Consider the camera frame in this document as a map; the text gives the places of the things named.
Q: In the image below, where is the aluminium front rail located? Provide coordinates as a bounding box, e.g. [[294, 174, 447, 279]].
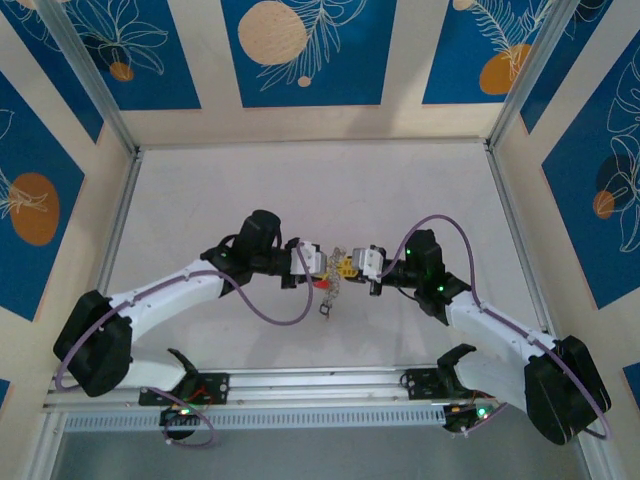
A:
[[42, 360, 594, 412]]

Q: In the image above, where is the clear keyring with chain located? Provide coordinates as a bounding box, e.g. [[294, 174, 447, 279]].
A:
[[322, 245, 349, 309]]

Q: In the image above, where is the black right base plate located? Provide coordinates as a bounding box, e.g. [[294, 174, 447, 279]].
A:
[[402, 368, 499, 401]]

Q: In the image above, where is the control board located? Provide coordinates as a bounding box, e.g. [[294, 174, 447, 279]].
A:
[[158, 403, 201, 441], [442, 402, 496, 434]]

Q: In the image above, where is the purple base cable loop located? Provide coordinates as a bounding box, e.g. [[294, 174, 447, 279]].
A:
[[144, 384, 220, 449], [464, 401, 510, 437]]

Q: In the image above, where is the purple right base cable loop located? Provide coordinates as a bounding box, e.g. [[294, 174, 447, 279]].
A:
[[464, 401, 510, 437]]

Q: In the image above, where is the aluminium table side rail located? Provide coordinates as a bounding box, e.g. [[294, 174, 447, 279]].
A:
[[485, 142, 556, 339], [92, 149, 146, 301]]

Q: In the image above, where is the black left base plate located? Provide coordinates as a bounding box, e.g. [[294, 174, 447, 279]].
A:
[[138, 372, 230, 406]]

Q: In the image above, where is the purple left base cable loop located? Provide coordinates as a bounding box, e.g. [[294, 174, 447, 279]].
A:
[[144, 384, 220, 449]]

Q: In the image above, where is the grey slotted cable duct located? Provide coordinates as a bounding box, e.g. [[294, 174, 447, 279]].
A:
[[62, 404, 501, 434]]

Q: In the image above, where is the right control board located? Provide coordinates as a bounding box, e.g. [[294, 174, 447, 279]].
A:
[[442, 402, 496, 434]]

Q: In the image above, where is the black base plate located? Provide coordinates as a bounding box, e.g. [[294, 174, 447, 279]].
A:
[[138, 372, 230, 406], [402, 368, 499, 401]]

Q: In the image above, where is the aluminium frame post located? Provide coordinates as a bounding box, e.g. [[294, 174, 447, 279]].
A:
[[485, 0, 585, 150], [37, 0, 140, 157]]

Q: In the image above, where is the left control board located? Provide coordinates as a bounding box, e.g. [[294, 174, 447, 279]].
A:
[[158, 403, 201, 441]]

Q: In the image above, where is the aluminium table back rail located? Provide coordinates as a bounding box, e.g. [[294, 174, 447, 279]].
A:
[[134, 138, 494, 151]]

